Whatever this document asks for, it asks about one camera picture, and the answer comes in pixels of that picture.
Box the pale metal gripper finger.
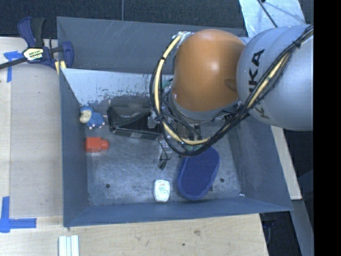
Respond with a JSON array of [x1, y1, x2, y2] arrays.
[[159, 139, 172, 160]]

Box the red plastic block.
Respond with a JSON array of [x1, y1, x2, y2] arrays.
[[85, 137, 110, 154]]

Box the black box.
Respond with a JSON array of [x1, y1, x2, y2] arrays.
[[107, 97, 164, 141]]

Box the grey metal bin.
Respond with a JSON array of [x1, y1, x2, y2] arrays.
[[56, 17, 294, 228]]

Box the pale wood flat board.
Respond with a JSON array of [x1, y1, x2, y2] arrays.
[[9, 37, 64, 220]]

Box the blue toy sheep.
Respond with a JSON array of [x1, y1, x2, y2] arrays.
[[79, 105, 106, 131]]

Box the small white packet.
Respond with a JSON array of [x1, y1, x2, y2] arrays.
[[153, 179, 171, 203]]

